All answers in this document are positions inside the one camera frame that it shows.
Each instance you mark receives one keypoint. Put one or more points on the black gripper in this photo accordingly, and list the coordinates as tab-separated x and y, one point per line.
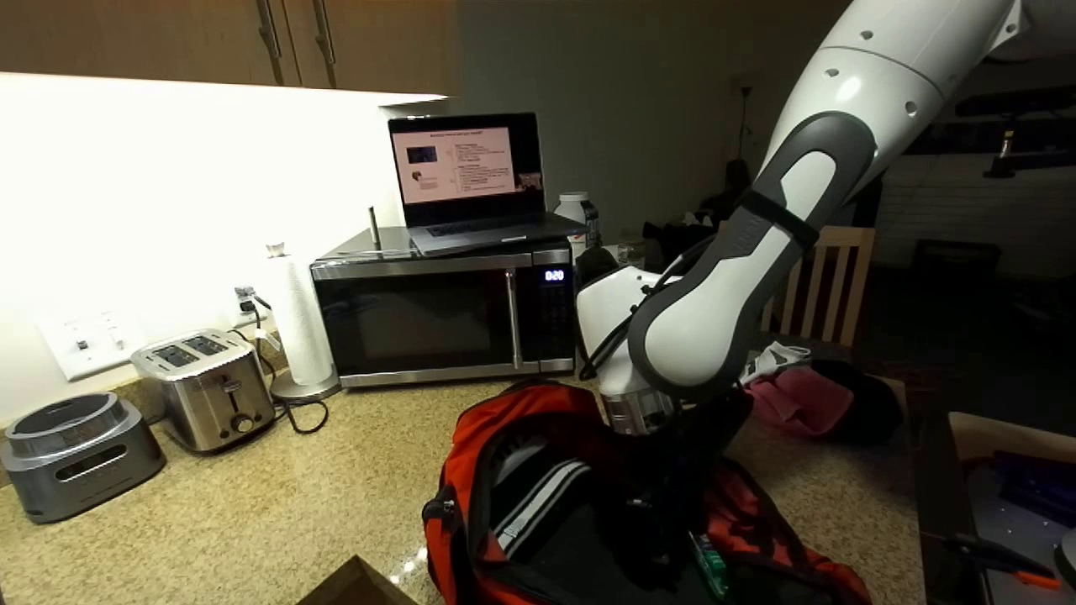
681	453

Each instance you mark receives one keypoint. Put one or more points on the green labelled clear bottle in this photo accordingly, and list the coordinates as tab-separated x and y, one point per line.
713	570

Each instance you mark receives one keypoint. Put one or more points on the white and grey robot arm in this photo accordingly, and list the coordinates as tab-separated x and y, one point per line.
674	349

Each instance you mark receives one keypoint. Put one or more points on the white printed cloth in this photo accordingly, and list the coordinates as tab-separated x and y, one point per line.
779	358

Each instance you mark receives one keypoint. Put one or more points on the pink cloth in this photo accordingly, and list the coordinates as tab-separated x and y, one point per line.
797	400

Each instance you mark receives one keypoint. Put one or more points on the red and black backpack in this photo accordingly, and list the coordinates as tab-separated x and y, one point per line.
537	505

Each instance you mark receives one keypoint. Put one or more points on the black cloth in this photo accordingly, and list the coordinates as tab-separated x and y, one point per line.
875	407

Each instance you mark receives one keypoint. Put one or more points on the wooden chair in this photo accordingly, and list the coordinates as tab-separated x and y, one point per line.
824	293

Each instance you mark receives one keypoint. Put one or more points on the open laptop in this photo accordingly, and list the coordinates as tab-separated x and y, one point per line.
470	178

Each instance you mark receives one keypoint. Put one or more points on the paper towel roll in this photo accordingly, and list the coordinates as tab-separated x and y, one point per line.
308	363

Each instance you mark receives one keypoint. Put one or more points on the silver toaster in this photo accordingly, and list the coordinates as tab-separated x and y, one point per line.
209	386

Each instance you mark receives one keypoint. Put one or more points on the wooden upper cabinets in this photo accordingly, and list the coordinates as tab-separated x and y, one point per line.
364	45

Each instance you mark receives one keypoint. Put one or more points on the grey round appliance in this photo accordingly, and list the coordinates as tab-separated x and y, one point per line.
78	453

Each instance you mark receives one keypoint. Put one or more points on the white wall outlet plate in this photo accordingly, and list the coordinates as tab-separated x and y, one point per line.
88	341

